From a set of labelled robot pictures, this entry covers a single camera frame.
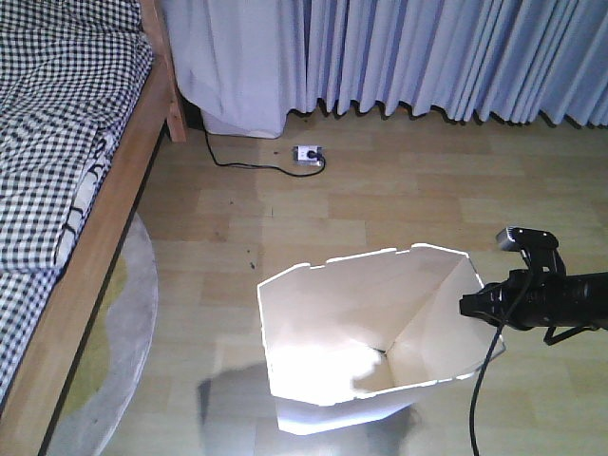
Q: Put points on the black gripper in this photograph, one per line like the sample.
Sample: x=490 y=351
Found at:
x=490 y=305

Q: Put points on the white plastic trash bin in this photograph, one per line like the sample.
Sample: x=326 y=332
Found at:
x=358 y=338

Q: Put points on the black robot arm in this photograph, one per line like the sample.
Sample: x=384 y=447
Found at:
x=564 y=305

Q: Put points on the silver floor power socket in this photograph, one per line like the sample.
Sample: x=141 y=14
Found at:
x=306 y=154

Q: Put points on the white pleated curtain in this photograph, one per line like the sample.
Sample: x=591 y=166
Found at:
x=247 y=64

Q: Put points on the grey round rug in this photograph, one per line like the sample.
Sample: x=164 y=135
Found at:
x=115 y=352

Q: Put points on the black white checkered bedding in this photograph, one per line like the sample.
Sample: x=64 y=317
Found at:
x=71 y=75

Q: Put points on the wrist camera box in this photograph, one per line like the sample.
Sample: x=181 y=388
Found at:
x=514 y=239

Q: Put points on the wooden bed frame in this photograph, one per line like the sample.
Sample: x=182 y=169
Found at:
x=40 y=385

